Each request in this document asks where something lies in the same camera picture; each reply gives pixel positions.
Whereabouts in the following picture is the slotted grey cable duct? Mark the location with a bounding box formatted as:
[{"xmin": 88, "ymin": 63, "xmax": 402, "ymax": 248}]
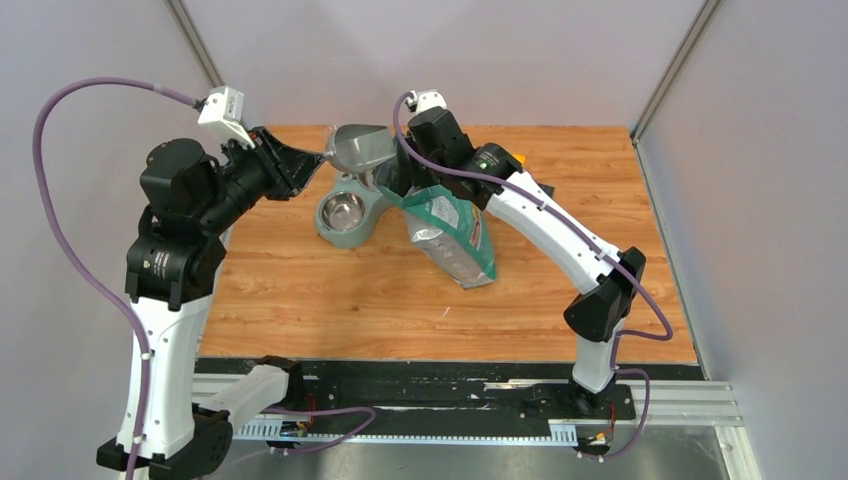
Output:
[{"xmin": 234, "ymin": 410, "xmax": 578, "ymax": 447}]

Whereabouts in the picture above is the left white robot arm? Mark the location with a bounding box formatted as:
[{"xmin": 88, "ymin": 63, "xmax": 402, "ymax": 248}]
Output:
[{"xmin": 96, "ymin": 127, "xmax": 324, "ymax": 479}]

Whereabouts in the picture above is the dark grey building baseplate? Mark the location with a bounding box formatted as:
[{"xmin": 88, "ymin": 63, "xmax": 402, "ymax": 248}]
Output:
[{"xmin": 536, "ymin": 182, "xmax": 555, "ymax": 199}]

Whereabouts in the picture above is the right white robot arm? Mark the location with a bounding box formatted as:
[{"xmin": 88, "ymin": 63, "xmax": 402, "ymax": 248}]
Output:
[{"xmin": 401, "ymin": 104, "xmax": 646, "ymax": 418}]

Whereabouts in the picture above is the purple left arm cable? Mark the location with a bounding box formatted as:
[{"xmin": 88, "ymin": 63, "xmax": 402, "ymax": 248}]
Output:
[{"xmin": 33, "ymin": 77, "xmax": 378, "ymax": 480}]

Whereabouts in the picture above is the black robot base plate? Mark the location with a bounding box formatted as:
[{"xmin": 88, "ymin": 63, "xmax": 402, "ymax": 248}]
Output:
[{"xmin": 195, "ymin": 357, "xmax": 637, "ymax": 439}]

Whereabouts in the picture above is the green pet food bag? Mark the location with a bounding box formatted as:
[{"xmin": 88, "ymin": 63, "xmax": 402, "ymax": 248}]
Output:
[{"xmin": 375, "ymin": 160, "xmax": 497, "ymax": 289}]

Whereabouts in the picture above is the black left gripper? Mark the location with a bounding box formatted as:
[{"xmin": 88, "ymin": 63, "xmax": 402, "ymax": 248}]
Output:
[{"xmin": 194, "ymin": 124, "xmax": 324, "ymax": 234}]

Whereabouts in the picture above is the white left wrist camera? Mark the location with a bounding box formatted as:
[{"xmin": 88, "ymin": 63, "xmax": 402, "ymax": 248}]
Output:
[{"xmin": 197, "ymin": 86, "xmax": 255, "ymax": 149}]

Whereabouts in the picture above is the grey metal food scoop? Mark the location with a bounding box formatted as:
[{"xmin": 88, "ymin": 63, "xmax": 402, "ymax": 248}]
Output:
[{"xmin": 324, "ymin": 124, "xmax": 397, "ymax": 174}]

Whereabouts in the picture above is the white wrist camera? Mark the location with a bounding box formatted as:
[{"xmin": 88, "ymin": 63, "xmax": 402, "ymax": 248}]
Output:
[
  {"xmin": 404, "ymin": 90, "xmax": 448, "ymax": 115},
  {"xmin": 197, "ymin": 86, "xmax": 255, "ymax": 149}
]

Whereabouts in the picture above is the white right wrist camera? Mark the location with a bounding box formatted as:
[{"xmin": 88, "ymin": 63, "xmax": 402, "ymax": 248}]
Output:
[{"xmin": 404, "ymin": 90, "xmax": 448, "ymax": 115}]

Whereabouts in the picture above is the teal double pet bowl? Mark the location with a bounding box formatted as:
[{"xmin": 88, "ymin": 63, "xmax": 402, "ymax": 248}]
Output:
[{"xmin": 314, "ymin": 170, "xmax": 392, "ymax": 249}]

